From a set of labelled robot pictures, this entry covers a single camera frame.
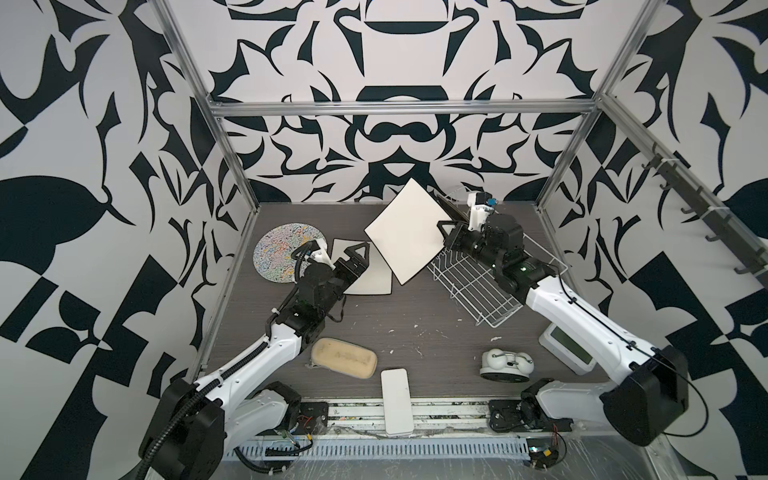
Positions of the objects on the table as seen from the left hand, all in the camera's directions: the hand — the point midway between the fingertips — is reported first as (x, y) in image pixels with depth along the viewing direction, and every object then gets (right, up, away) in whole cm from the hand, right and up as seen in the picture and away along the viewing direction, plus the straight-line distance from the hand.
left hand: (364, 246), depth 76 cm
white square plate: (+2, -11, +17) cm, 21 cm away
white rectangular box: (+8, -39, -2) cm, 40 cm away
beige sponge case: (-5, -29, +4) cm, 30 cm away
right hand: (+18, +6, -3) cm, 20 cm away
